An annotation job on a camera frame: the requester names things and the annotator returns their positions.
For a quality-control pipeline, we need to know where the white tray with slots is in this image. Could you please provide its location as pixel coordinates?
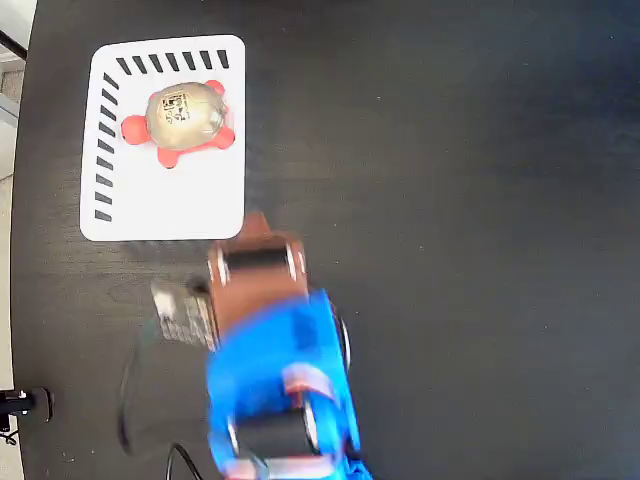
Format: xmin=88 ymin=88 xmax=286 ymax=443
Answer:
xmin=79 ymin=33 xmax=246 ymax=243

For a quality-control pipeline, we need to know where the black table clamp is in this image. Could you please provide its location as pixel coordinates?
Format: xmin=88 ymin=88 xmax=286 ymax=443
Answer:
xmin=0 ymin=387 xmax=55 ymax=426

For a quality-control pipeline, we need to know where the red turtle toy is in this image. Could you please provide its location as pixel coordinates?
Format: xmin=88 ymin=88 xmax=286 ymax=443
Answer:
xmin=120 ymin=79 xmax=236 ymax=169

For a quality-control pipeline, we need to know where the black metal bar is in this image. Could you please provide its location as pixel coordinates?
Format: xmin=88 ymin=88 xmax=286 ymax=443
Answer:
xmin=0 ymin=29 xmax=29 ymax=59

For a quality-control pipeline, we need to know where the small camera circuit board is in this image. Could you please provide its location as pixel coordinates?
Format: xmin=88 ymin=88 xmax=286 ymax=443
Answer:
xmin=149 ymin=277 xmax=220 ymax=351

